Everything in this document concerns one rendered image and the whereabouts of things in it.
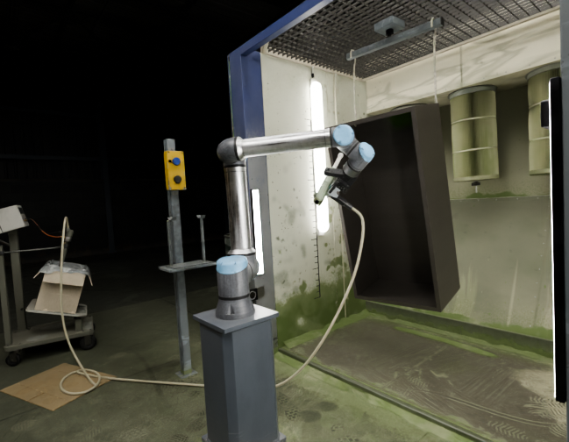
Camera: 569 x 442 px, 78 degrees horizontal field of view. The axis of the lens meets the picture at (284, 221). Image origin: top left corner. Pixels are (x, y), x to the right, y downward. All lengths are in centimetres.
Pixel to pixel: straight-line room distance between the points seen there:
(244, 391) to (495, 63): 274
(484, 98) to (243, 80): 185
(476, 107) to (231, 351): 257
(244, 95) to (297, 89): 54
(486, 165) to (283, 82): 171
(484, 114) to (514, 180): 62
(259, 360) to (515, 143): 268
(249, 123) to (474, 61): 176
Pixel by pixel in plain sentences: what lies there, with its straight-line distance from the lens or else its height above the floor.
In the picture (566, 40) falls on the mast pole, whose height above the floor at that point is 152.
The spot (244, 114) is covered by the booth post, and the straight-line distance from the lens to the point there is 264.
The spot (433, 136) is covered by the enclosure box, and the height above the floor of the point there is 150.
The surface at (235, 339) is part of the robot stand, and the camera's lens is 165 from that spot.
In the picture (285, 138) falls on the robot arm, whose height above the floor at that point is 146.
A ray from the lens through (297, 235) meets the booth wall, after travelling 285.
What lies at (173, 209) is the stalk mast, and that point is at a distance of 251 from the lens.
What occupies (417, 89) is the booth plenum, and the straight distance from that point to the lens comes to 341.
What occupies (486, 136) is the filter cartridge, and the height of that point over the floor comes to 159.
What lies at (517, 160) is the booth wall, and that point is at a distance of 347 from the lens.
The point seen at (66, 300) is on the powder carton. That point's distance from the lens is 352.
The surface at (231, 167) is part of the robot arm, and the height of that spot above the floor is 136.
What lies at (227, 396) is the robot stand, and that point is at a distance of 176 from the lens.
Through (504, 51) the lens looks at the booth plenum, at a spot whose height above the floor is 215.
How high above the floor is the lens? 117
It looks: 3 degrees down
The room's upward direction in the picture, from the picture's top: 3 degrees counter-clockwise
